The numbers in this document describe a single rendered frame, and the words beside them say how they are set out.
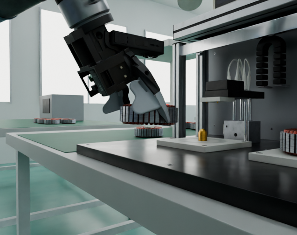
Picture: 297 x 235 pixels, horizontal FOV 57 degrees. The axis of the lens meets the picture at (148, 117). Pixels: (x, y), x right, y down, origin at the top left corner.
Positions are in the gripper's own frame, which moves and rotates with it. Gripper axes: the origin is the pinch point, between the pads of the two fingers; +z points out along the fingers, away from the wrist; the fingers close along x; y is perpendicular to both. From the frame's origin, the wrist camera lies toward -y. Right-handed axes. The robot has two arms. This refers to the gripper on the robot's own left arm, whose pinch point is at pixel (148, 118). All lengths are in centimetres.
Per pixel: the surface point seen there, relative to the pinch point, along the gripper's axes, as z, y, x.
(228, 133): 17.3, -21.2, -2.1
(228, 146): 12.1, -9.6, 7.6
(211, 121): 22.0, -33.5, -19.0
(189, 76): 151, -433, -448
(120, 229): 79, -6, -90
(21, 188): 26, 22, -89
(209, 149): 9.5, -4.7, 7.6
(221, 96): 5.6, -19.1, 1.6
